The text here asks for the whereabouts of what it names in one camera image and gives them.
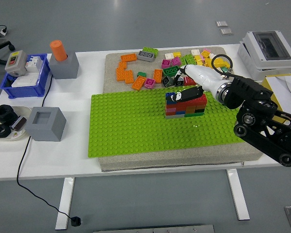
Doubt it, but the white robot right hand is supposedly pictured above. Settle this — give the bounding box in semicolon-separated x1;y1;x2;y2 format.
166;64;224;102

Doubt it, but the long yellow toy brick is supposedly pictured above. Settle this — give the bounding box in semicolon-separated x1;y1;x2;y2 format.
205;58;225;69

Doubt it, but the dark green upturned toy brick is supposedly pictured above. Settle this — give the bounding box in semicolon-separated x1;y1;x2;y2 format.
162;66;181;77

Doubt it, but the dark grey sloped toy brick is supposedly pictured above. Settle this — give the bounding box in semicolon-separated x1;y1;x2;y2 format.
161;75;175;88

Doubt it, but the green studded baseplate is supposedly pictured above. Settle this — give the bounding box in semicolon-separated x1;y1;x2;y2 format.
87;83;245;159

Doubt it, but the yellow and white carton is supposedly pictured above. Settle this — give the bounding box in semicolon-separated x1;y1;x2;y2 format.
260;74;291;124

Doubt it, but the grey-brown foam mat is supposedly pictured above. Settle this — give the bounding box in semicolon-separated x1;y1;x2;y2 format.
98;46;264;173

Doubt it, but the white table leg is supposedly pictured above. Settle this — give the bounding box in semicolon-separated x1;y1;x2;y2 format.
226;169;251;221
55;177;75;230

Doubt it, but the grey cube holder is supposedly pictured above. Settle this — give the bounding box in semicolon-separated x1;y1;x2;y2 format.
24;106;67;142
49;51;79;80

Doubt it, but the orange cylinder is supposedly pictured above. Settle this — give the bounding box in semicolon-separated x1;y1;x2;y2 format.
50;40;68;62

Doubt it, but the long grey metal plate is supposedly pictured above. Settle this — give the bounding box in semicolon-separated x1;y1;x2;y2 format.
93;224;215;233

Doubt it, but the white circuit breaker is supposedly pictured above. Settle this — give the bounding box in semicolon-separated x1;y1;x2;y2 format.
25;55;43;73

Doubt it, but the blue plastic bin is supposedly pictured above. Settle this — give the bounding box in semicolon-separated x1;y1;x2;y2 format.
0;53;51;99

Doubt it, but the white oval tray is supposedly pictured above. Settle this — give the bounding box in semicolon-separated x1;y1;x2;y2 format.
0;106;32;142

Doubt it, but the dark brown small module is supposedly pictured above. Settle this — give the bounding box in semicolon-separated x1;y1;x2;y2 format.
10;116;28;132

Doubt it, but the large black nut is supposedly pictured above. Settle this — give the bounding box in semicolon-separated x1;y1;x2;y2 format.
0;104;16;125

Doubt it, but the black office chair base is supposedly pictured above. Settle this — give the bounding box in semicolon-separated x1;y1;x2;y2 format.
0;8;16;65

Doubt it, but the small black nut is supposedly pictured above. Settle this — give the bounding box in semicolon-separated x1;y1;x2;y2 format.
0;124;13;139

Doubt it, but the multicoloured toy brick wall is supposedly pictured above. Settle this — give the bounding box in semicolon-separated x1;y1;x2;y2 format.
164;93;208;119

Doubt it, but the white electrical enclosure box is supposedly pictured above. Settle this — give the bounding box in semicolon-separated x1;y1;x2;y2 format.
237;30;291;81

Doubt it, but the white wall switch plate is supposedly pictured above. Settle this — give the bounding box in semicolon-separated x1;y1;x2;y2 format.
11;74;38;88

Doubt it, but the grey push-button switch box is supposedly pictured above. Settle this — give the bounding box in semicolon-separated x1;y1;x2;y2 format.
4;50;28;77

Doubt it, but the black power cord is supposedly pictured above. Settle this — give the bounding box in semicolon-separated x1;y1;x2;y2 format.
16;74;75;220

